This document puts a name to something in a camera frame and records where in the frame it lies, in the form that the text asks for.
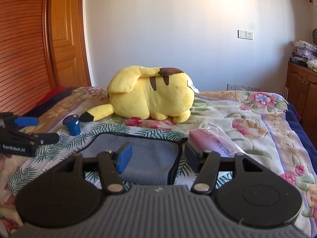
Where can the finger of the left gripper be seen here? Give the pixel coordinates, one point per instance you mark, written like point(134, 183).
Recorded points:
point(39, 138)
point(16, 122)

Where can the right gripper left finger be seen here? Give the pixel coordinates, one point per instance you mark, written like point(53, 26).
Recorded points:
point(110, 165)

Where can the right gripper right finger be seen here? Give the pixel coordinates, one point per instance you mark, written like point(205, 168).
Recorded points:
point(206, 165)

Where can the purple grey microfibre towel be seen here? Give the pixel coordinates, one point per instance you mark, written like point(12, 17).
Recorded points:
point(154, 161)

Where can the wooden room door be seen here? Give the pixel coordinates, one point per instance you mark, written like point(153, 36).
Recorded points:
point(66, 32)

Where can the palm leaf print cloth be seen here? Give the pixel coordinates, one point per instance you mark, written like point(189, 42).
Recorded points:
point(50, 155)

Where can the pink purple tissue pack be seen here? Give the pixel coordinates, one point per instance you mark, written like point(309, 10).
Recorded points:
point(213, 140)

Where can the blue cylindrical cup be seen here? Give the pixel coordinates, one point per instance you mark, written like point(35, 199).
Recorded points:
point(71, 122)

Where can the red blanket edge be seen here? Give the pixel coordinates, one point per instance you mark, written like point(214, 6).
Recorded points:
point(49, 100)

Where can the wooden slatted wardrobe door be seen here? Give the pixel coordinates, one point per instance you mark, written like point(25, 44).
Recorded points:
point(26, 62)

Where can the floral bed blanket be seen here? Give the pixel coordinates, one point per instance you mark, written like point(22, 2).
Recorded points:
point(255, 121)

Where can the yellow Pikachu plush toy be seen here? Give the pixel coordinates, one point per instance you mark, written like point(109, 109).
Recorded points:
point(157, 93)

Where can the white power strip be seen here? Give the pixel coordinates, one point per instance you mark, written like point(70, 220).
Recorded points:
point(241, 87)

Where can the dark navy blanket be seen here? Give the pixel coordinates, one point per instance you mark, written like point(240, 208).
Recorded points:
point(292, 117)

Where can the wooden low cabinet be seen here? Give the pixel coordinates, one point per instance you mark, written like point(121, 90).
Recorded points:
point(301, 84)

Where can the stack of folded linens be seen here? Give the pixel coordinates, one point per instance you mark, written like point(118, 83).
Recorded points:
point(303, 52)

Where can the white wall switch socket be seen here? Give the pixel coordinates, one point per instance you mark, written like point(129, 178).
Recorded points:
point(245, 35)

